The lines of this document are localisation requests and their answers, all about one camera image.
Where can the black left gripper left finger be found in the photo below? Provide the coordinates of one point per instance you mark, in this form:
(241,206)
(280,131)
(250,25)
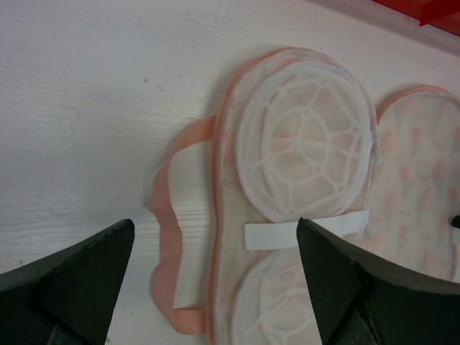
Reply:
(67,297)

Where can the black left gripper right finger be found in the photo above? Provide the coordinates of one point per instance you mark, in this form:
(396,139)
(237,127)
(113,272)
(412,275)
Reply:
(361,298)

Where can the floral mesh laundry bag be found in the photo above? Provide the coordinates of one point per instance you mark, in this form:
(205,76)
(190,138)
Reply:
(298,137)

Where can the red plastic tray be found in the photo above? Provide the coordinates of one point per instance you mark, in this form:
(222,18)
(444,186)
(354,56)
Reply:
(442,14)

